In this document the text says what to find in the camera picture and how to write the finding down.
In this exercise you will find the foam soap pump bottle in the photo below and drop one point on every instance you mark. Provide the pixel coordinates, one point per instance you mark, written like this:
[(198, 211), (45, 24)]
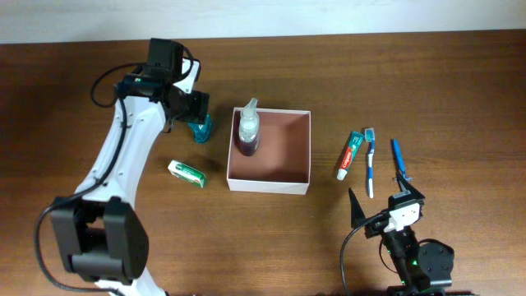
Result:
[(248, 136)]

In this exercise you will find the blue mouthwash bottle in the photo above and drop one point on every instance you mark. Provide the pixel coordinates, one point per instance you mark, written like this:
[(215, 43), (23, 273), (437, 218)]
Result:
[(201, 132)]

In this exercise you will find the blue white toothbrush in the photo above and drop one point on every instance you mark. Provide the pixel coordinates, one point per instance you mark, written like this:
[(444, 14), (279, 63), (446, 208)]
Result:
[(370, 138)]

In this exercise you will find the green white soap box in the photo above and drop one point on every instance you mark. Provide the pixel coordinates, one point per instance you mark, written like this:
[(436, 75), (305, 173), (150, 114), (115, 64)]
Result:
[(187, 173)]

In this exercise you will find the Colgate toothpaste tube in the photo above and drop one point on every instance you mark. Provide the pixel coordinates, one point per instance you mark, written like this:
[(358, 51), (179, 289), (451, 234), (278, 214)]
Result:
[(355, 140)]

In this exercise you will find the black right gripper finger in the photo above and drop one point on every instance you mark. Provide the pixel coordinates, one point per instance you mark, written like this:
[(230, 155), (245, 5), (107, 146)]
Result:
[(409, 189), (357, 215)]

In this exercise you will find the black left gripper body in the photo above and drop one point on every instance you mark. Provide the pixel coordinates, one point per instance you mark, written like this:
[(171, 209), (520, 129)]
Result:
[(198, 108)]

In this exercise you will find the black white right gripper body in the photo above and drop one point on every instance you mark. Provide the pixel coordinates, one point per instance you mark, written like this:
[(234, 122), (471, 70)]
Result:
[(380, 222)]

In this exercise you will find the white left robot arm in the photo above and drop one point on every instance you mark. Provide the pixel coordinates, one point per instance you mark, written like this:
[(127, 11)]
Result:
[(99, 236)]

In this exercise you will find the blue razor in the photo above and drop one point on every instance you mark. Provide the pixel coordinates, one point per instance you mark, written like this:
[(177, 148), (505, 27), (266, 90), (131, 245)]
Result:
[(400, 160)]

